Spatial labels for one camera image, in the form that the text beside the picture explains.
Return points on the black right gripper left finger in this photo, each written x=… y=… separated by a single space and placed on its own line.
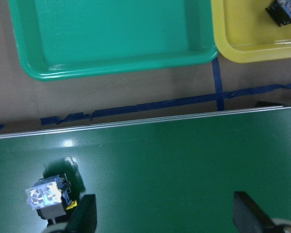
x=84 y=218

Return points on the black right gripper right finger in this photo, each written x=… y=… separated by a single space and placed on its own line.
x=248 y=217

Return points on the yellow push button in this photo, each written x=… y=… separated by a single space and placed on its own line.
x=280 y=12
x=51 y=198

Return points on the green conveyor belt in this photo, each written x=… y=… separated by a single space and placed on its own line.
x=163 y=175

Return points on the green plastic tray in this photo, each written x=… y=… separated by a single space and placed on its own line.
x=64 y=39

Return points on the yellow plastic tray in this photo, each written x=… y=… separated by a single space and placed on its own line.
x=244 y=32

